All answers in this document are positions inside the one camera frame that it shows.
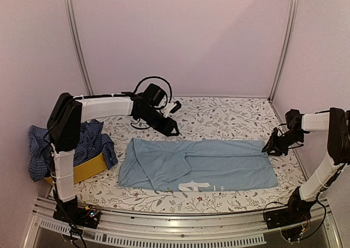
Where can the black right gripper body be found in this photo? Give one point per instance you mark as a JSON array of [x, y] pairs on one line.
[[288, 139]]

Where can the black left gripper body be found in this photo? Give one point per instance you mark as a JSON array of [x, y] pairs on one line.
[[151, 119]]

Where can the light blue t-shirt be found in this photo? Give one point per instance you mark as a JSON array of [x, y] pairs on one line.
[[197, 166]]

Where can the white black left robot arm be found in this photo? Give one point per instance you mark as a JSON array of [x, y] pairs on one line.
[[71, 111]]

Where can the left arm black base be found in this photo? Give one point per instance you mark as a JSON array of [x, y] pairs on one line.
[[70, 212]]

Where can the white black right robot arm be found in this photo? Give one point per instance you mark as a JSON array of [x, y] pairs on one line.
[[334, 122]]

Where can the yellow laundry basket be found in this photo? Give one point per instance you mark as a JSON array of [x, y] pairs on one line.
[[85, 170]]

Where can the blue checkered shirt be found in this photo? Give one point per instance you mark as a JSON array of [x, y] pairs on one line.
[[92, 143]]

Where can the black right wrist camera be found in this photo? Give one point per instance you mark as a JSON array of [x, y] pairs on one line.
[[293, 118]]

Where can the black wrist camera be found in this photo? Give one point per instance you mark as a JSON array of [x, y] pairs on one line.
[[154, 94], [293, 118]]

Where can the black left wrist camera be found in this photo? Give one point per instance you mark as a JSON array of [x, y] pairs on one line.
[[154, 94]]

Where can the left aluminium frame post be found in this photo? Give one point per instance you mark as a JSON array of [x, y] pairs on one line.
[[77, 46]]

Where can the aluminium frame post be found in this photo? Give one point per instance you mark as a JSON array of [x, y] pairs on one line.
[[77, 46], [293, 9]]

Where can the right aluminium frame post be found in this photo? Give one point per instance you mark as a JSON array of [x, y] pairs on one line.
[[293, 9]]

